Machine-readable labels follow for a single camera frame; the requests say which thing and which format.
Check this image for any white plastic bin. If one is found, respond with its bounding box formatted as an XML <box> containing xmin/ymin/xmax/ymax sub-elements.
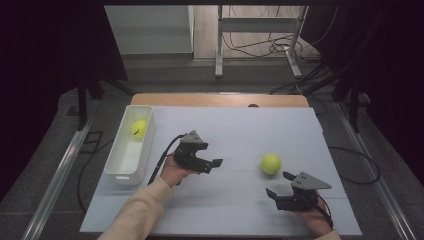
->
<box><xmin>104</xmin><ymin>104</ymin><xmax>157</xmax><ymax>186</ymax></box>

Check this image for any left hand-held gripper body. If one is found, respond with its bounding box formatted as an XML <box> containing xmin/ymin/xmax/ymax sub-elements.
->
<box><xmin>172</xmin><ymin>129</ymin><xmax>215</xmax><ymax>175</ymax></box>

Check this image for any black stand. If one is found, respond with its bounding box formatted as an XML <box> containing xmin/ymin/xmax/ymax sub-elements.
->
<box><xmin>301</xmin><ymin>63</ymin><xmax>372</xmax><ymax>134</ymax></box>
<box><xmin>68</xmin><ymin>75</ymin><xmax>135</xmax><ymax>132</ymax></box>

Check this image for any white cabinet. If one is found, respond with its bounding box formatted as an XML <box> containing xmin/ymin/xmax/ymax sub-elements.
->
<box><xmin>104</xmin><ymin>4</ymin><xmax>195</xmax><ymax>56</ymax></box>

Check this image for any white metal desk frame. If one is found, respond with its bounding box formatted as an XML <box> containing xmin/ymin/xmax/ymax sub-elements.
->
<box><xmin>214</xmin><ymin>4</ymin><xmax>310</xmax><ymax>80</ymax></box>

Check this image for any white table mat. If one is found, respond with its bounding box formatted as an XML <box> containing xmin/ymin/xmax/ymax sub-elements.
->
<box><xmin>79</xmin><ymin>105</ymin><xmax>363</xmax><ymax>237</ymax></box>

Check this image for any thick black cable bundle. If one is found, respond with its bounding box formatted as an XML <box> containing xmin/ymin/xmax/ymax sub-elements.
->
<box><xmin>269</xmin><ymin>62</ymin><xmax>334</xmax><ymax>116</ymax></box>

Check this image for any hand-held gripper cable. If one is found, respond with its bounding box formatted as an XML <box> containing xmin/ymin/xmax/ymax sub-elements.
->
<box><xmin>314</xmin><ymin>194</ymin><xmax>335</xmax><ymax>231</ymax></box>
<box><xmin>147</xmin><ymin>133</ymin><xmax>186</xmax><ymax>186</ymax></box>

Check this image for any dark curtain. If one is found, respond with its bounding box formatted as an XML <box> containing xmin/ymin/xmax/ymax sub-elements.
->
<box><xmin>0</xmin><ymin>0</ymin><xmax>129</xmax><ymax>203</ymax></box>
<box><xmin>301</xmin><ymin>0</ymin><xmax>424</xmax><ymax>188</ymax></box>

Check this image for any looped black floor cable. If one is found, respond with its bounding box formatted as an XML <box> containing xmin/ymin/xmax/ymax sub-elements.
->
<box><xmin>327</xmin><ymin>145</ymin><xmax>382</xmax><ymax>186</ymax></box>

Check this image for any aluminium floor rail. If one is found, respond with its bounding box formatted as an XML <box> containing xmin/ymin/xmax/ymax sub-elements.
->
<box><xmin>20</xmin><ymin>117</ymin><xmax>95</xmax><ymax>240</ymax></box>
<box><xmin>332</xmin><ymin>101</ymin><xmax>418</xmax><ymax>240</ymax></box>

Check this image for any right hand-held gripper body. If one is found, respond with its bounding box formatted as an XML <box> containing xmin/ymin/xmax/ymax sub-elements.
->
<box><xmin>275</xmin><ymin>171</ymin><xmax>333</xmax><ymax>213</ymax></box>

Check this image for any person's left hand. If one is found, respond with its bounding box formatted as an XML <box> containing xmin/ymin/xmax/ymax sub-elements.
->
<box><xmin>159</xmin><ymin>153</ymin><xmax>198</xmax><ymax>188</ymax></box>

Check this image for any person's right hand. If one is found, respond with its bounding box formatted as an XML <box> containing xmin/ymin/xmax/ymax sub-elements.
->
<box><xmin>294</xmin><ymin>199</ymin><xmax>333</xmax><ymax>239</ymax></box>

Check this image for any tangle of thin floor cables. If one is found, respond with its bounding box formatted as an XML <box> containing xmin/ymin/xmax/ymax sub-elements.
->
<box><xmin>221</xmin><ymin>4</ymin><xmax>340</xmax><ymax>63</ymax></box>

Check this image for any plain yellow tennis ball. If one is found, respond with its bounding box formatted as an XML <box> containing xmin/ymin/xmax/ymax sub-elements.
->
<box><xmin>260</xmin><ymin>153</ymin><xmax>283</xmax><ymax>176</ymax></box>

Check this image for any curved black floor cable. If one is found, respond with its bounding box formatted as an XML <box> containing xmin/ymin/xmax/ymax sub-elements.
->
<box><xmin>76</xmin><ymin>138</ymin><xmax>116</xmax><ymax>214</ymax></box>

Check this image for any right hand-held gripper cable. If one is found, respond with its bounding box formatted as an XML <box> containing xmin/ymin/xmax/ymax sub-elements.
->
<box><xmin>314</xmin><ymin>194</ymin><xmax>335</xmax><ymax>231</ymax></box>

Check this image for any tennis ball with black mark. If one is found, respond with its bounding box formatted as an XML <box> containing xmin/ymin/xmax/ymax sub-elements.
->
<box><xmin>130</xmin><ymin>119</ymin><xmax>149</xmax><ymax>141</ymax></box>

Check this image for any left hand-held gripper cable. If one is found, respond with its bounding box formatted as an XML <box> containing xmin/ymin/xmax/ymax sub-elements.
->
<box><xmin>147</xmin><ymin>133</ymin><xmax>186</xmax><ymax>186</ymax></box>

